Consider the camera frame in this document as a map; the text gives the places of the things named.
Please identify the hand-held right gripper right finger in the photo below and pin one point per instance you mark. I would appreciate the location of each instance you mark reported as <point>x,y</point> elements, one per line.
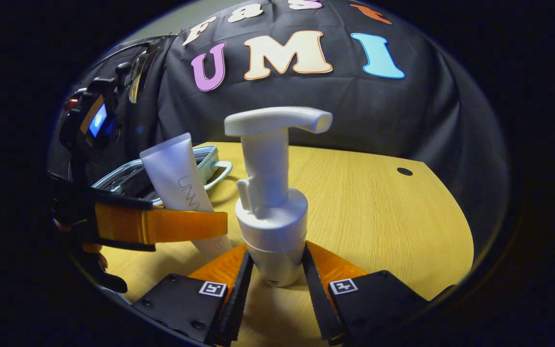
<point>318,294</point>

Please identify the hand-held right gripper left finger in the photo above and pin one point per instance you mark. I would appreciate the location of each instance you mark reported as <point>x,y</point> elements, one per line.
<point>239,294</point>

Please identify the white squeeze tube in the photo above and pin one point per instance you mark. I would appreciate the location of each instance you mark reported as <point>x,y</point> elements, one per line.
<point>176,173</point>

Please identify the white pump bottle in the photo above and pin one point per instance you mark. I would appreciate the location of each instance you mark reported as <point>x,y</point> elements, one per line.
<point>270,217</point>

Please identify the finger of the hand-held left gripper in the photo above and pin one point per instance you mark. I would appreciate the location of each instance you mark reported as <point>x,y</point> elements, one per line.
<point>162,225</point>

